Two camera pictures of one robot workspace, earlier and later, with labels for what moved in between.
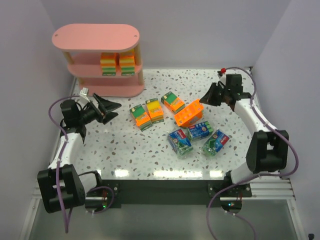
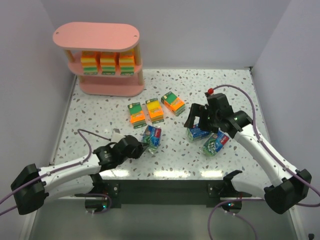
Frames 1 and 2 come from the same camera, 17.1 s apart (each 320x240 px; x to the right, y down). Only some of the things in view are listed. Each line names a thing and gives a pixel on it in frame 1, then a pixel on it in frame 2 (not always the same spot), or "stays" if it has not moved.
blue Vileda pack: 200,130 stays
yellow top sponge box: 154,110 stays
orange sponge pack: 127,64 stays
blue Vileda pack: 179,142 → 152,135
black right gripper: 222,92 → 202,118
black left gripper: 100,109 → 140,149
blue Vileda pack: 216,142 stays
